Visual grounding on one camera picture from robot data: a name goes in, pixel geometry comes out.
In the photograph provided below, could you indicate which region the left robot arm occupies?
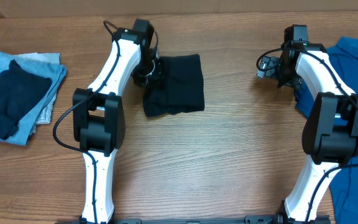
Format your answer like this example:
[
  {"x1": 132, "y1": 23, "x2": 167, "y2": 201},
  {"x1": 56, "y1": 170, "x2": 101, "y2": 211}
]
[{"x1": 73, "y1": 27, "x2": 158, "y2": 223}]

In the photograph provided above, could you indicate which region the cardboard board at back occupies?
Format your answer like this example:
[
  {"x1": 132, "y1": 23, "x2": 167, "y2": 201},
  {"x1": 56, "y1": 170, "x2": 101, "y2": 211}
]
[{"x1": 0, "y1": 0, "x2": 358, "y2": 18}]

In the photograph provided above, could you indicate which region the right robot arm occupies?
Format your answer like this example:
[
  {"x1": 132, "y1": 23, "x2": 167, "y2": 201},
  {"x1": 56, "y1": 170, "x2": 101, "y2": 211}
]
[{"x1": 256, "y1": 41, "x2": 358, "y2": 223}]

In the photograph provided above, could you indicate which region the folded light blue shirt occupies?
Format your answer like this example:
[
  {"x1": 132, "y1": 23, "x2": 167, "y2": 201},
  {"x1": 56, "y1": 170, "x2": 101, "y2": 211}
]
[{"x1": 0, "y1": 52, "x2": 67, "y2": 146}]

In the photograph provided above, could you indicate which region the black t-shirt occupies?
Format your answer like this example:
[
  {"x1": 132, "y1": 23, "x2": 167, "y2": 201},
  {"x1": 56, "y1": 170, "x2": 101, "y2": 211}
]
[{"x1": 143, "y1": 54, "x2": 205, "y2": 118}]

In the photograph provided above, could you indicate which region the folded white patterned cloth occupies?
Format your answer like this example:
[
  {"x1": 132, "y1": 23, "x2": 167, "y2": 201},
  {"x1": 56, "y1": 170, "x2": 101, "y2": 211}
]
[{"x1": 16, "y1": 52, "x2": 60, "y2": 135}]

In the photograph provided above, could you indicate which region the folded navy shirt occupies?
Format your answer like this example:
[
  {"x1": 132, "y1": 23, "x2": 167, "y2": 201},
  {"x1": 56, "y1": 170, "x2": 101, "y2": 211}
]
[{"x1": 0, "y1": 60, "x2": 52, "y2": 140}]

